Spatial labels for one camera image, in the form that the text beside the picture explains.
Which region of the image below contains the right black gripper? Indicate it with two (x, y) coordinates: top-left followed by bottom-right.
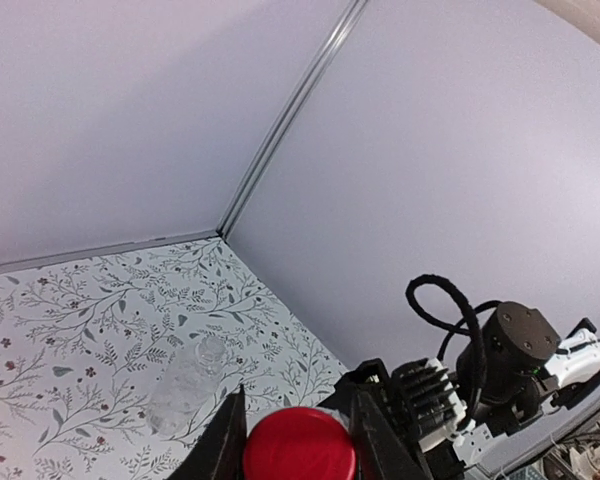
(320, 359), (460, 479)

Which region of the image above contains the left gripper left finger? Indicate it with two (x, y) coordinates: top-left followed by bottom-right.
(167, 385), (247, 480)

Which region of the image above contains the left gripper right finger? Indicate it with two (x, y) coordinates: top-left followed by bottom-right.
(354, 390), (428, 480)

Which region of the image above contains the red cap water bottle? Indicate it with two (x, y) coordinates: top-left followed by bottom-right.
(315, 406), (351, 435)

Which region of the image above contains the clear plastic bottle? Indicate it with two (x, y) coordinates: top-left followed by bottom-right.
(145, 336), (226, 437)

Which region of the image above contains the red bottle cap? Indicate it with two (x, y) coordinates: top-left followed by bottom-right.
(242, 407), (357, 480)

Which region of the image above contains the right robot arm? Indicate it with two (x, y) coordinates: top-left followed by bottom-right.
(320, 301), (600, 479)

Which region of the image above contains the cluttered background workbench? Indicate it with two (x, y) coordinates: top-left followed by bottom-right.
(494, 408), (600, 480)

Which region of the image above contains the floral table mat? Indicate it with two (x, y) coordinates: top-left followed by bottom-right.
(0, 238), (344, 479)

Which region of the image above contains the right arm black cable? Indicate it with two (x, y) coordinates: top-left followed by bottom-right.
(404, 272), (486, 431)

